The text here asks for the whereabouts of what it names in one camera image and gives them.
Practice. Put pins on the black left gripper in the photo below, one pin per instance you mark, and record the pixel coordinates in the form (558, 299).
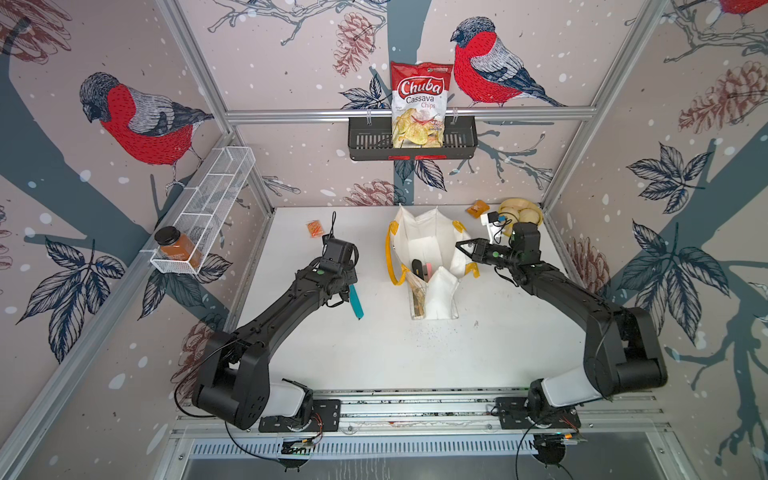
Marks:
(352, 273)

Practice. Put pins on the yellow bowl with buns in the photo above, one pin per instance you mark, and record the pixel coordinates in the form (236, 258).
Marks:
(519, 210)

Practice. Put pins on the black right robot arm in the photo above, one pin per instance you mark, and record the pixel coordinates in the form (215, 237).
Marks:
(622, 353)

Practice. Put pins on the red Chuba chips bag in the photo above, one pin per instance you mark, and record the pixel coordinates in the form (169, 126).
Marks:
(419, 104)

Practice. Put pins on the teal art knife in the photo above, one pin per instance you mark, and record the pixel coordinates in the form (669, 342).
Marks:
(355, 302)

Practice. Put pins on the black wire basket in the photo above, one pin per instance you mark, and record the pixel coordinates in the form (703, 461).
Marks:
(380, 139)

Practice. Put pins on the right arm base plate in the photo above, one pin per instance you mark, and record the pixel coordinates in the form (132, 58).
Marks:
(519, 413)

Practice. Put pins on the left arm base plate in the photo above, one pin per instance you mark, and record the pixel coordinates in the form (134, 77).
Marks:
(324, 417)

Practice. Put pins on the orange snack packet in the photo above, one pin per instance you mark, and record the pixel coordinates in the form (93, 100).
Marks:
(315, 229)

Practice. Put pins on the clear acrylic shelf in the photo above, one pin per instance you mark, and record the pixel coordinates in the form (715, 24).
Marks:
(207, 208)

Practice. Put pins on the orange spice jar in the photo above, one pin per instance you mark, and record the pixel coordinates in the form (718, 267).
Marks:
(174, 244)

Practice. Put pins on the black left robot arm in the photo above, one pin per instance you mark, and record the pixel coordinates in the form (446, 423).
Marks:
(233, 380)

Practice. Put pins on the orange wrapped candy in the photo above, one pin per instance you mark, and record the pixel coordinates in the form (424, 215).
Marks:
(477, 209)

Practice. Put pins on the white pouch with yellow handles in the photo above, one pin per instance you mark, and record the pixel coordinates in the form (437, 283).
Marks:
(421, 253)

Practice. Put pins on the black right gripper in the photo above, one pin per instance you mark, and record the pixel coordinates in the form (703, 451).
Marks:
(479, 250)

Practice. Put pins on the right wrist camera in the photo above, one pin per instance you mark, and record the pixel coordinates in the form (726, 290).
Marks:
(495, 224)

